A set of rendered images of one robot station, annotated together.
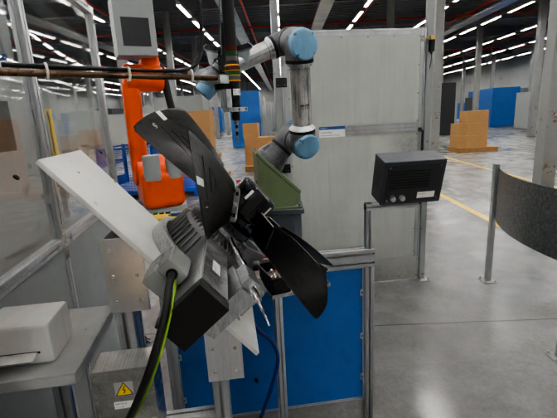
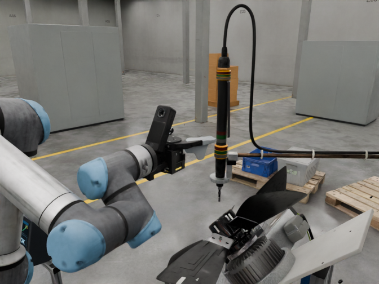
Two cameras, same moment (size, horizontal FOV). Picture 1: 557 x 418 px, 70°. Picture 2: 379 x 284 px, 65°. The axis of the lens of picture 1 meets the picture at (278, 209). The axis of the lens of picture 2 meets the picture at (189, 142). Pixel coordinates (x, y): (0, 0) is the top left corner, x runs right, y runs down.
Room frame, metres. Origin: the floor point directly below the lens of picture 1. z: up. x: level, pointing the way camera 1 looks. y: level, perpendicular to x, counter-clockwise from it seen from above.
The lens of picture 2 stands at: (1.90, 0.68, 1.89)
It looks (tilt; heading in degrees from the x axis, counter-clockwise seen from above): 18 degrees down; 224
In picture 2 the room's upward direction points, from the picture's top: straight up
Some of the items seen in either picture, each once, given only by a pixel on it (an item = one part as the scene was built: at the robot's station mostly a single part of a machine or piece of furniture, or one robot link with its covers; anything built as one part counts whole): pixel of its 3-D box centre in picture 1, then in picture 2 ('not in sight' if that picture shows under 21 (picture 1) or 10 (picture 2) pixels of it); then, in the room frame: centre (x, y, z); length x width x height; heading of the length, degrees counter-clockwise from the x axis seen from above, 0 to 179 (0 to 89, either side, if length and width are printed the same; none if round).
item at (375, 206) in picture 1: (391, 204); (41, 257); (1.60, -0.47, 1.04); 0.24 x 0.03 x 0.03; 97
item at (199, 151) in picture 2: (210, 55); (201, 149); (1.36, 0.20, 1.63); 0.09 x 0.03 x 0.06; 151
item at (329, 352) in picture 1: (273, 346); not in sight; (1.54, 0.05, 0.45); 0.82 x 0.02 x 0.66; 97
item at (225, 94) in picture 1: (231, 94); (223, 166); (1.16, 0.12, 1.49); 0.09 x 0.07 x 0.10; 132
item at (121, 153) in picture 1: (133, 169); not in sight; (7.95, 2.88, 0.49); 1.27 x 0.88 x 0.98; 179
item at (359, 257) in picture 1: (268, 266); not in sight; (1.54, 0.05, 0.82); 0.90 x 0.04 x 0.08; 97
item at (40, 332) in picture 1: (24, 336); not in sight; (0.91, 0.66, 0.92); 0.17 x 0.16 x 0.11; 97
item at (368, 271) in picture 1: (367, 346); not in sight; (1.59, -0.37, 0.39); 0.04 x 0.04 x 0.78; 7
